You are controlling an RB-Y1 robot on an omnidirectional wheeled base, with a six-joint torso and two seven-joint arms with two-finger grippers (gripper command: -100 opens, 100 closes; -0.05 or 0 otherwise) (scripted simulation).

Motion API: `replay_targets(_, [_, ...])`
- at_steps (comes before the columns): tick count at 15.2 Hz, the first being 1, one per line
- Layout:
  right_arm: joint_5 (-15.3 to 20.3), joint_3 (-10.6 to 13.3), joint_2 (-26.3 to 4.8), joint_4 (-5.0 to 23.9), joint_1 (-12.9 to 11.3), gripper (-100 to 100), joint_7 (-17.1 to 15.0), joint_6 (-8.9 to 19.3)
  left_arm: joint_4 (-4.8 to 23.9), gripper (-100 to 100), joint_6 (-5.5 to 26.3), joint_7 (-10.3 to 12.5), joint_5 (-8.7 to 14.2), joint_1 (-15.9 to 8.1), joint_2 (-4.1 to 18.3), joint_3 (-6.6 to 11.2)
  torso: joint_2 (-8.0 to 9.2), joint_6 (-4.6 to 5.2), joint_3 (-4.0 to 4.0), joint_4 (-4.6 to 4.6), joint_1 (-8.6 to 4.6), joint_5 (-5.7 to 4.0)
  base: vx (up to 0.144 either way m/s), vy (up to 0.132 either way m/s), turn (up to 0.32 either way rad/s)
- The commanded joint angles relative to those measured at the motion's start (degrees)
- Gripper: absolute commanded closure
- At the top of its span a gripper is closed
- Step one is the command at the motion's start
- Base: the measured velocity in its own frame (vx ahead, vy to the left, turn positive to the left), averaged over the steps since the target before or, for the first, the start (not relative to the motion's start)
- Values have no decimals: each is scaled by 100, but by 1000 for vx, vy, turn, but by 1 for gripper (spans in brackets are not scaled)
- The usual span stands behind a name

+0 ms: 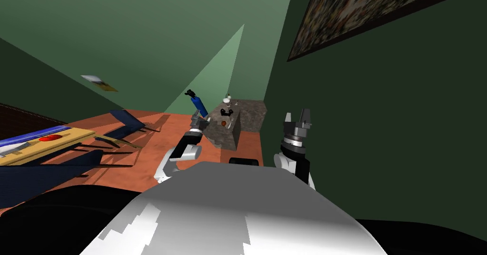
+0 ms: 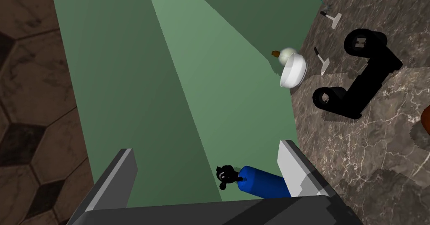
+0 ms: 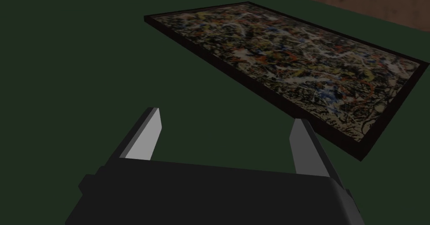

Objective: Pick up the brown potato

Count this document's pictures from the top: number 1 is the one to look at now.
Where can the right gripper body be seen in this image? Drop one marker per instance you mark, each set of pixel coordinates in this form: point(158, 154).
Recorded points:
point(296, 129)

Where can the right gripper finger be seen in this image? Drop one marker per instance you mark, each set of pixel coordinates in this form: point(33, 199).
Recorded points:
point(305, 116)
point(288, 117)

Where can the brown stone table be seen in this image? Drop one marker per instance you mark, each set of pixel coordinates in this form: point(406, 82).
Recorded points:
point(249, 114)

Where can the blue spray bottle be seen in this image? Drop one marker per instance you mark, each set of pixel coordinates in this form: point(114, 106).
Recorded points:
point(199, 103)

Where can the black curved object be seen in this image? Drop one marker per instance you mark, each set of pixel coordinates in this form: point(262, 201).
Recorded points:
point(226, 112)

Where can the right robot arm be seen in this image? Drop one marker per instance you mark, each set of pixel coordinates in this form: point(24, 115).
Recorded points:
point(300, 167)

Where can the yellow wooden table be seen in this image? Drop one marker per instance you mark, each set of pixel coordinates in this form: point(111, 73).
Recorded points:
point(42, 144)

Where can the small white-yellow wall picture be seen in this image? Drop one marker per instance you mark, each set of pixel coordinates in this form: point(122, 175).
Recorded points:
point(99, 83)

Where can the large dark-framed wall picture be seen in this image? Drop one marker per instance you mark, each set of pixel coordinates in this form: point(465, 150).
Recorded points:
point(365, 7)

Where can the dark blue chair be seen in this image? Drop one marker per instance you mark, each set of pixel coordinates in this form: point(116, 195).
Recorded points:
point(42, 175)
point(127, 123)

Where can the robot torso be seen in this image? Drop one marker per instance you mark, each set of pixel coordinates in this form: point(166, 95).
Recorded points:
point(228, 209)

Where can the white round-topped object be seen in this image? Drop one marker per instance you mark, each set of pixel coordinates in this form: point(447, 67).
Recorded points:
point(226, 100)

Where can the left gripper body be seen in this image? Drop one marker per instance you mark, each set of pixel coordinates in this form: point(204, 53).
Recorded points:
point(199, 124)

